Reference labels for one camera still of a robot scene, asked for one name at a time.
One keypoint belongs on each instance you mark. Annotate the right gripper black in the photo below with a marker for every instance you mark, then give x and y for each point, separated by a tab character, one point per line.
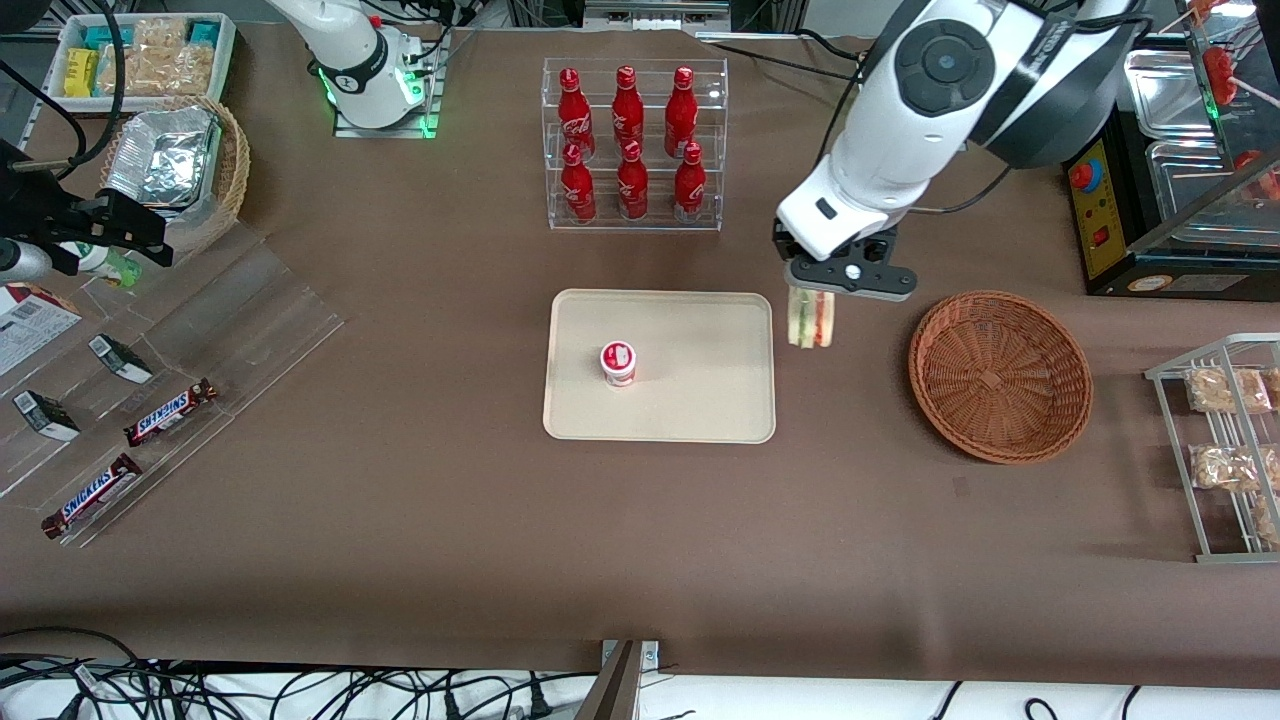
40	212

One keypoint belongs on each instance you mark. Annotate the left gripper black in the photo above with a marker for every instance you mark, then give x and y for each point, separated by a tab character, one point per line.
874	245

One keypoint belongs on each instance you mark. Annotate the triangle sandwich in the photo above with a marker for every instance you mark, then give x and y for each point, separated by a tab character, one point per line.
811	322

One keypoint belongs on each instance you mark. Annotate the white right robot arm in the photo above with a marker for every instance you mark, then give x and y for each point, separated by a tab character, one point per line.
350	50

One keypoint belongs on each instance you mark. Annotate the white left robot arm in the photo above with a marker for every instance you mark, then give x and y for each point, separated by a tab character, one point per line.
900	130

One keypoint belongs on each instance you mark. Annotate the tan wicker basket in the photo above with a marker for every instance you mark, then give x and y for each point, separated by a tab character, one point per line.
235	160

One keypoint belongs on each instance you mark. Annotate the brown round wicker basket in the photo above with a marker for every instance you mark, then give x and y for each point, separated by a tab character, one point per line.
1000	380

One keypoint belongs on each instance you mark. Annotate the beige plastic tray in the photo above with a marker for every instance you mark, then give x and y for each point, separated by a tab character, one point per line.
690	370

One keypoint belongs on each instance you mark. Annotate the green white plastic bottle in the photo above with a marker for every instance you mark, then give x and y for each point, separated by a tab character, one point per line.
110	265

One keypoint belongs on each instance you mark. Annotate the small black box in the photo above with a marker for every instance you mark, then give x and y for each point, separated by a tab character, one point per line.
120	359
45	415

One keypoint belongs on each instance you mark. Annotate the red white barcode box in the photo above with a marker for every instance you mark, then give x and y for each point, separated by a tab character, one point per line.
30	325

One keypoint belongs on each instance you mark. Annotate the silver foil package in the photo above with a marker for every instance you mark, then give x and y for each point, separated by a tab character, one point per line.
160	160

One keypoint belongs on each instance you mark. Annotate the clear acrylic stepped stand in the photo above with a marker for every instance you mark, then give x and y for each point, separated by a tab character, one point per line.
240	320

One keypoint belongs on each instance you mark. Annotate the brown Snickers bar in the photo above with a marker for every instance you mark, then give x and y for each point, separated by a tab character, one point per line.
92	496
170	412

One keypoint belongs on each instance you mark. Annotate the red cola bottle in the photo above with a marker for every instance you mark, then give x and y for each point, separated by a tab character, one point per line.
575	115
690	190
681	112
632	188
578	190
628	110

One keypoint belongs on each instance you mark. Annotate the beige cracker snack bag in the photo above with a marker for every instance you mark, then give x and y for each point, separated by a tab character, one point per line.
140	72
193	68

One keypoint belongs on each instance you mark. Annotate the yellow snack packet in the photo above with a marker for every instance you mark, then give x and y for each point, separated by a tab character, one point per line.
80	72

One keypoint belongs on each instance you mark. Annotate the clear acrylic bottle rack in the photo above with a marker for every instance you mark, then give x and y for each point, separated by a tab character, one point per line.
710	150

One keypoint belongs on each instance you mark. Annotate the teal snack packet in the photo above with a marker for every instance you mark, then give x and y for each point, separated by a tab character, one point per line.
105	38
203	33

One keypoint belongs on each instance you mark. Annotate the white plastic snack bin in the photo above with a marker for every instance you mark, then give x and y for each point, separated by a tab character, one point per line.
225	50

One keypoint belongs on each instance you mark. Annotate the red white yogurt cup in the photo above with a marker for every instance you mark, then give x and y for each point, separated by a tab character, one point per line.
618	363

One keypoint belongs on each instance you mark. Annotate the black food warmer cabinet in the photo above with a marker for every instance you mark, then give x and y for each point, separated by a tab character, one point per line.
1095	215

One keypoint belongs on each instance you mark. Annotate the steel warmer pan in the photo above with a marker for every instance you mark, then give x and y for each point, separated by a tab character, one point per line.
1190	180
1170	95

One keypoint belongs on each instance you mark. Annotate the clear bag of crackers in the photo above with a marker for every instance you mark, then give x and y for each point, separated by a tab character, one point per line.
1225	390
1225	467
1268	520

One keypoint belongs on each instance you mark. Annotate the red skewered sausage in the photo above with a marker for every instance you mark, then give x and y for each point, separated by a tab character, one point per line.
1220	75

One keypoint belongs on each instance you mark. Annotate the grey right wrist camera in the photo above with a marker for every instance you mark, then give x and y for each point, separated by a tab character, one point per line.
22	262

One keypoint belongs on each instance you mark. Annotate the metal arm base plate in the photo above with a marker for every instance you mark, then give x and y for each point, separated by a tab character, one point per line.
425	125

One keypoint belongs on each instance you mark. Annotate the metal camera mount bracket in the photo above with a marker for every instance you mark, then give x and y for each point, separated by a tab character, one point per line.
620	690

